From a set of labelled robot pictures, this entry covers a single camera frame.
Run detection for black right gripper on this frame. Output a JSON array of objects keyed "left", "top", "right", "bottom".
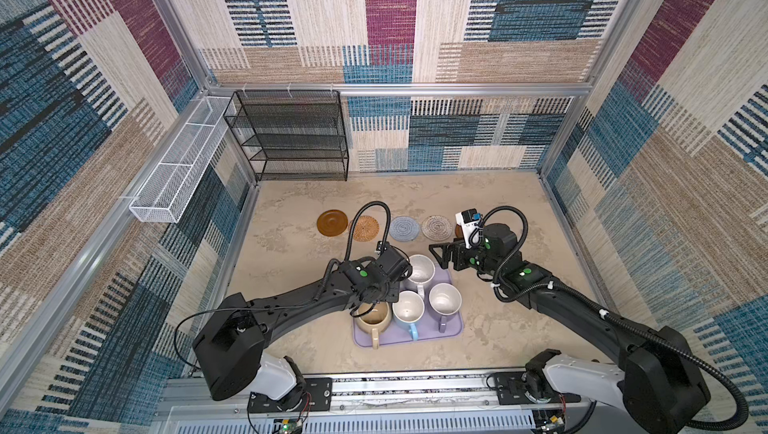
[{"left": 428, "top": 235, "right": 502, "bottom": 278}]

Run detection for white speckled mug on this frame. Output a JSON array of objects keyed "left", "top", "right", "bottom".
[{"left": 403, "top": 254, "right": 436, "bottom": 299}]

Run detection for multicolour woven round coaster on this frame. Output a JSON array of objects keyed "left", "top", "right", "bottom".
[{"left": 421, "top": 215, "right": 455, "bottom": 242}]

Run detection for blue woven round coaster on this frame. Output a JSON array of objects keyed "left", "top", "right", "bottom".
[{"left": 389, "top": 216, "right": 420, "bottom": 242}]

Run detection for rattan woven round coaster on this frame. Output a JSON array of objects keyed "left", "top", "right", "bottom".
[{"left": 350, "top": 215, "right": 380, "bottom": 242}]

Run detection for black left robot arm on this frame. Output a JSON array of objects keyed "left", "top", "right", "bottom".
[{"left": 173, "top": 200, "right": 413, "bottom": 402}]

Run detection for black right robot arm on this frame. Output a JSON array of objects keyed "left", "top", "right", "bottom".
[{"left": 429, "top": 209, "right": 749, "bottom": 433}]

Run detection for beige mug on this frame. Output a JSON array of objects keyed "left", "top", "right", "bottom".
[{"left": 353, "top": 302, "right": 392, "bottom": 349}]

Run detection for lilac plastic tray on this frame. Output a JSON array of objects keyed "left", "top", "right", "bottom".
[{"left": 352, "top": 300, "right": 464, "bottom": 348}]

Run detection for white mug blue handle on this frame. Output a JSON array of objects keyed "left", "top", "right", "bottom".
[{"left": 392, "top": 290, "right": 425, "bottom": 341}]

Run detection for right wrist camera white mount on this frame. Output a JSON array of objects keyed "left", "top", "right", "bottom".
[{"left": 455, "top": 208, "right": 482, "bottom": 249}]

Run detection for white mug lilac handle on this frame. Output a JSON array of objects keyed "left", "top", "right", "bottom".
[{"left": 429, "top": 283, "right": 463, "bottom": 333}]

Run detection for aluminium front rail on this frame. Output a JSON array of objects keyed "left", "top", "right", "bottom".
[{"left": 150, "top": 368, "right": 641, "bottom": 433}]

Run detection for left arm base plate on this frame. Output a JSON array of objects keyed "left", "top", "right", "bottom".
[{"left": 247, "top": 377, "right": 333, "bottom": 414}]

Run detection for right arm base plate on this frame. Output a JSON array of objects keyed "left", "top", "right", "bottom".
[{"left": 485, "top": 371, "right": 582, "bottom": 406}]

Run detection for black wire mesh shelf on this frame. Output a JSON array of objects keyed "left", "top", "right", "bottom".
[{"left": 224, "top": 90, "right": 350, "bottom": 182}]

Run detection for white wire mesh basket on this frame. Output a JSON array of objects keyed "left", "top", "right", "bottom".
[{"left": 129, "top": 97, "right": 230, "bottom": 223}]

